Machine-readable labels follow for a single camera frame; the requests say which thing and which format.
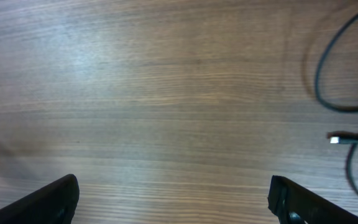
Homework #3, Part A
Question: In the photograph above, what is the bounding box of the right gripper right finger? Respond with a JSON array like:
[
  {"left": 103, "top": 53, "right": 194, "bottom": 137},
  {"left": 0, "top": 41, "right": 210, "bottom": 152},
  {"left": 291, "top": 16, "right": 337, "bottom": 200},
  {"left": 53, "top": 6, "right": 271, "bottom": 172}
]
[{"left": 268, "top": 175, "right": 358, "bottom": 224}]

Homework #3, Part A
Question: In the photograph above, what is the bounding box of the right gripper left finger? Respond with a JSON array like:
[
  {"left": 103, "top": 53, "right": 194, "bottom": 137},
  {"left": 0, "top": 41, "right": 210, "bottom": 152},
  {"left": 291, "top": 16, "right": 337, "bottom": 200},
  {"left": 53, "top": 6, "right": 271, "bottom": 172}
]
[{"left": 0, "top": 174, "right": 80, "bottom": 224}]

